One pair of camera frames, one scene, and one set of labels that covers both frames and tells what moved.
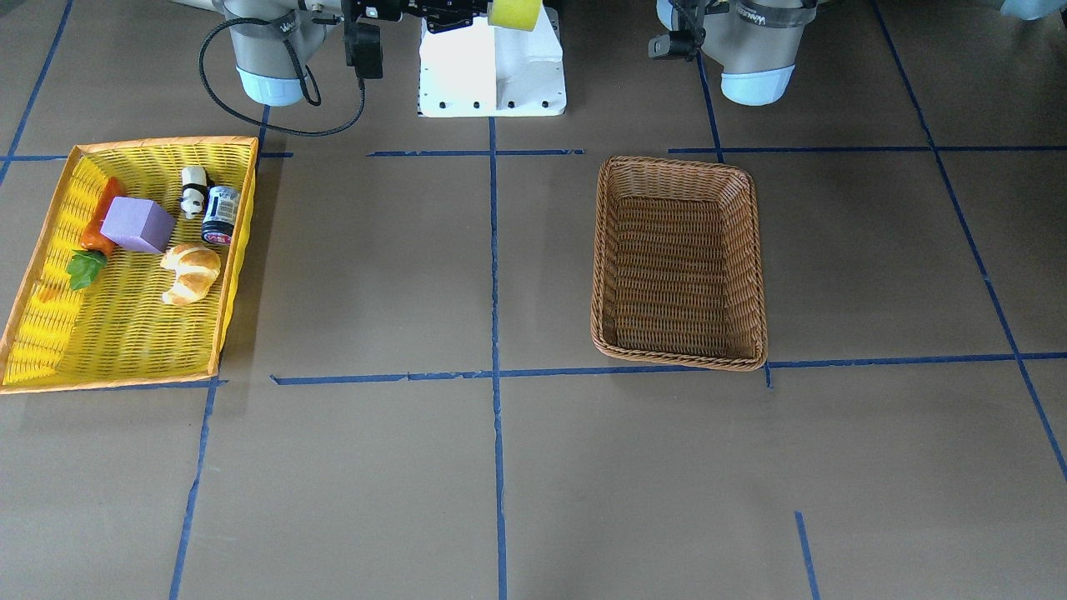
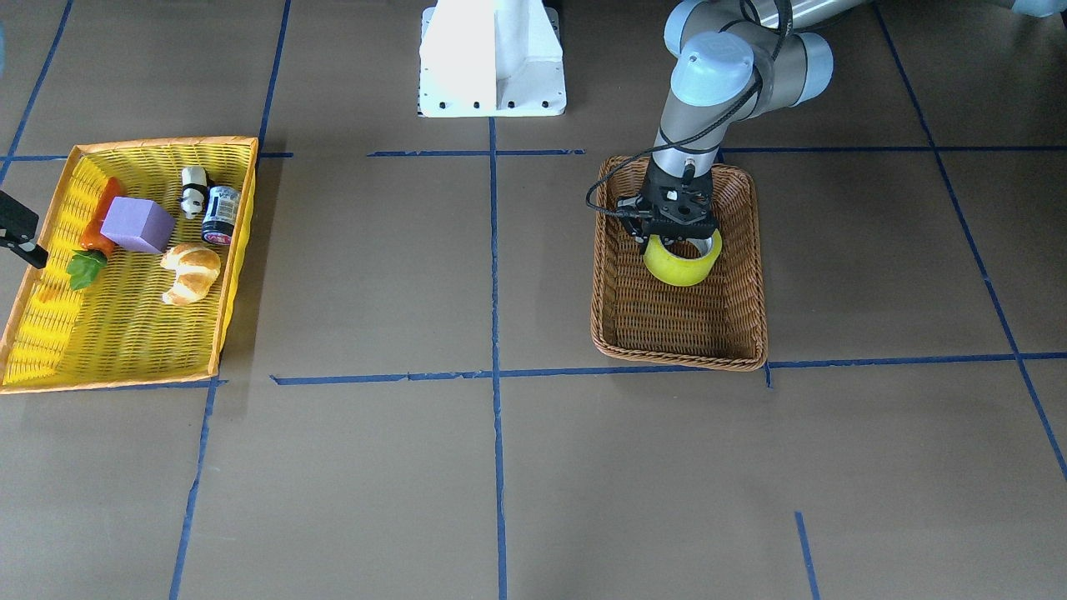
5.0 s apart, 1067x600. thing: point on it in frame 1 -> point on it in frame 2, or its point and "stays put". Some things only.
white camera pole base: x=478 y=71 stays put
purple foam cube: x=138 y=222 stays put
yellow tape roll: x=521 y=15 -> x=682 y=272
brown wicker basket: x=677 y=270 stays put
